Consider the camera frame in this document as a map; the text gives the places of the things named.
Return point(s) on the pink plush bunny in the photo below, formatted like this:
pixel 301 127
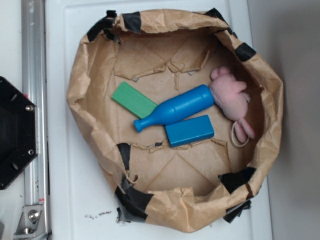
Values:
pixel 228 93

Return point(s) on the blue wooden block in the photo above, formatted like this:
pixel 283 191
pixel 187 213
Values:
pixel 189 131

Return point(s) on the brown paper bag tray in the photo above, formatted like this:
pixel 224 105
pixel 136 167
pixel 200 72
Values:
pixel 163 53

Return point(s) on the green wooden block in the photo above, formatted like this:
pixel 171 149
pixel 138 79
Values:
pixel 133 101

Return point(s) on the aluminium extrusion rail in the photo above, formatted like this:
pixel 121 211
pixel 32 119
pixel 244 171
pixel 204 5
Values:
pixel 36 175

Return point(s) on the metal corner bracket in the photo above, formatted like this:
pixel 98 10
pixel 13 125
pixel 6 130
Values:
pixel 32 224

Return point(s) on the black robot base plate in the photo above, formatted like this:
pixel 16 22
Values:
pixel 18 135

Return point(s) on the blue plastic bottle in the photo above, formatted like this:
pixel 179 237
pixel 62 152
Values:
pixel 178 108

